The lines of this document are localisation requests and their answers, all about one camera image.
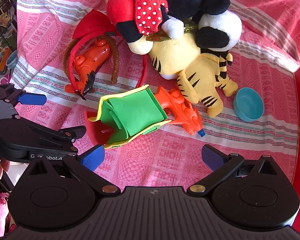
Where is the cluttered storage shelf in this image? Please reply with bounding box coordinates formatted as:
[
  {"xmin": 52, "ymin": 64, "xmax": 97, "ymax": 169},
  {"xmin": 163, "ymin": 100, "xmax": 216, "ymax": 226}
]
[{"xmin": 0, "ymin": 0, "xmax": 18, "ymax": 85}]

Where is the orange toy horse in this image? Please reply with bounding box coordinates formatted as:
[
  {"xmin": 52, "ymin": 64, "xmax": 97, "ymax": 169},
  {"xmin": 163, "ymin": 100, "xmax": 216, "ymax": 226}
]
[{"xmin": 64, "ymin": 39, "xmax": 112, "ymax": 101}]

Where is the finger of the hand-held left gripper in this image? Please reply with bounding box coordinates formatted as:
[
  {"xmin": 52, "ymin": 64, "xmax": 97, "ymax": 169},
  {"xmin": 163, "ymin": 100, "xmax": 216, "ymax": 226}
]
[
  {"xmin": 27, "ymin": 125, "xmax": 87, "ymax": 153},
  {"xmin": 0, "ymin": 84, "xmax": 47, "ymax": 107}
]

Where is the polka dot mouse plush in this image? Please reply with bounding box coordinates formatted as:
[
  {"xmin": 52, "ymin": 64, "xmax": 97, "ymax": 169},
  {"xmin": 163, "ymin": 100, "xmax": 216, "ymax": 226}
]
[{"xmin": 114, "ymin": 0, "xmax": 206, "ymax": 41}]

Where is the pink printed blanket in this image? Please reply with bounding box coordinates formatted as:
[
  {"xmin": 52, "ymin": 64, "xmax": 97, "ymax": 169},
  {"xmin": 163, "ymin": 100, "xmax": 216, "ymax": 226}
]
[{"xmin": 0, "ymin": 0, "xmax": 300, "ymax": 233}]

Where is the black and white panda plush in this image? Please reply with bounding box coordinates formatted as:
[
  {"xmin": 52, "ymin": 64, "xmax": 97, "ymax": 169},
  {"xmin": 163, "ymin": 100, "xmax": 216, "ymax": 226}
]
[{"xmin": 192, "ymin": 0, "xmax": 242, "ymax": 50}]

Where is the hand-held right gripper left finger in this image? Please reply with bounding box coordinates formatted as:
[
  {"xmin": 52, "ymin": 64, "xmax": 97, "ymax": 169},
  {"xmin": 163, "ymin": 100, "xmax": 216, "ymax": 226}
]
[{"xmin": 27, "ymin": 144, "xmax": 122, "ymax": 197}]

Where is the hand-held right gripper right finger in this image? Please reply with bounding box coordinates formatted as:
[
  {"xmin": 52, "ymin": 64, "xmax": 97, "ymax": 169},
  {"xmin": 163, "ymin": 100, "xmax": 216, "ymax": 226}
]
[{"xmin": 187, "ymin": 144, "xmax": 283, "ymax": 196}]

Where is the blue plastic bowl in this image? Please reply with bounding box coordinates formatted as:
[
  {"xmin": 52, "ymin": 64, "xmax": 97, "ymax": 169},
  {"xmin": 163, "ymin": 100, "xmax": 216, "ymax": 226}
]
[{"xmin": 233, "ymin": 87, "xmax": 266, "ymax": 122}]

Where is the yellow striped tiger plush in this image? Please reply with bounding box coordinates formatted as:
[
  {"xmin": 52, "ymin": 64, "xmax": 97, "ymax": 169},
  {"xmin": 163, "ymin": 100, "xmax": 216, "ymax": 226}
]
[{"xmin": 149, "ymin": 34, "xmax": 239, "ymax": 118}]

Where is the red bow headband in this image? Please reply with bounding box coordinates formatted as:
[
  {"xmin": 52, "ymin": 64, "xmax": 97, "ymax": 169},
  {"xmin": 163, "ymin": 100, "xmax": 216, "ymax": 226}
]
[{"xmin": 69, "ymin": 9, "xmax": 149, "ymax": 93}]

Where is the green and yellow foam craft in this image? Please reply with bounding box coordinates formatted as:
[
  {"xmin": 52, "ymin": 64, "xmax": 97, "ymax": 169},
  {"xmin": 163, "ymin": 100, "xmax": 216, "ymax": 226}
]
[{"xmin": 84, "ymin": 85, "xmax": 173, "ymax": 152}]

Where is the orange toy water gun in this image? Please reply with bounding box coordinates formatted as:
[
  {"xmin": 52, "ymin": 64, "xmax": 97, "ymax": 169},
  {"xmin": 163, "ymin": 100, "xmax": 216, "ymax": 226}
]
[{"xmin": 154, "ymin": 86, "xmax": 206, "ymax": 138}]

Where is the gold foil strip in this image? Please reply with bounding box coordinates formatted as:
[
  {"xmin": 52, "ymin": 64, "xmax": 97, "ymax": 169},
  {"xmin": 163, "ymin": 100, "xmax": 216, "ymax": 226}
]
[{"xmin": 145, "ymin": 17, "xmax": 198, "ymax": 43}]

